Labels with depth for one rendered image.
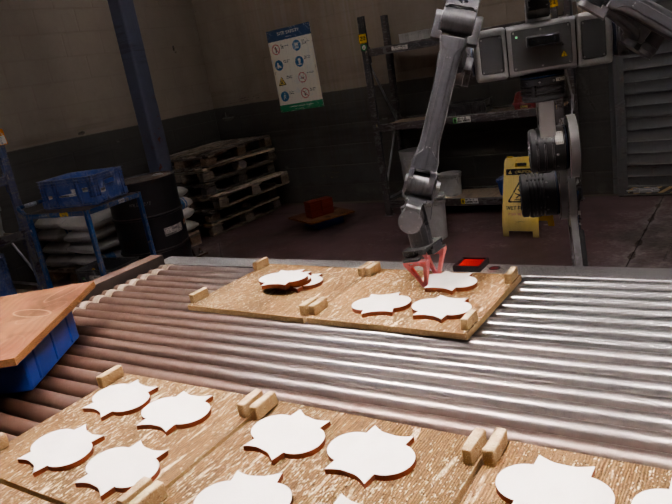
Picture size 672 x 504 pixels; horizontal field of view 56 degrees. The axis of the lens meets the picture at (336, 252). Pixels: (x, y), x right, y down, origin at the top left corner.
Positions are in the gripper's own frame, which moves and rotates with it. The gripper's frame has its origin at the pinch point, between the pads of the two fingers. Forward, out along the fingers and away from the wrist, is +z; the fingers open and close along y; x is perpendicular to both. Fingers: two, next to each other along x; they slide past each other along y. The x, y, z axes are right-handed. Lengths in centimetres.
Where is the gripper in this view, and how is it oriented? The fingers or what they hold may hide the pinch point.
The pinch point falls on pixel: (431, 278)
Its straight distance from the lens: 162.2
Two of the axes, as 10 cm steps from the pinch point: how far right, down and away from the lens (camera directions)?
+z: 2.7, 9.4, 2.0
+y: -5.5, 3.3, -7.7
